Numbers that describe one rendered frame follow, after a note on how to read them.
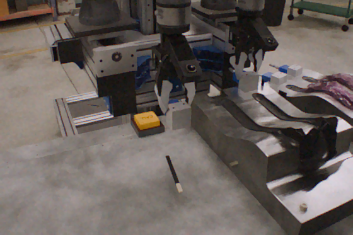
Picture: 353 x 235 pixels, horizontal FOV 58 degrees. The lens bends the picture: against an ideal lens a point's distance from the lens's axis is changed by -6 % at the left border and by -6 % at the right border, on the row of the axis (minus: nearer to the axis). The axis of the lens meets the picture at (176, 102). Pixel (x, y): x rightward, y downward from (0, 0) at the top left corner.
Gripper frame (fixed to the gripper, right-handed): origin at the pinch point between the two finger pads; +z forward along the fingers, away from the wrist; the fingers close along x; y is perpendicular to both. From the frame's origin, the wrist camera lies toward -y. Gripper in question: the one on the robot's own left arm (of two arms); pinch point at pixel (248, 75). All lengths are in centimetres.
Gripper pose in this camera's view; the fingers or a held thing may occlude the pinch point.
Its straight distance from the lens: 105.5
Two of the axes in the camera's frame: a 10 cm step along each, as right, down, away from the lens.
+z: -0.1, 8.8, 4.7
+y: -4.1, -4.3, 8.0
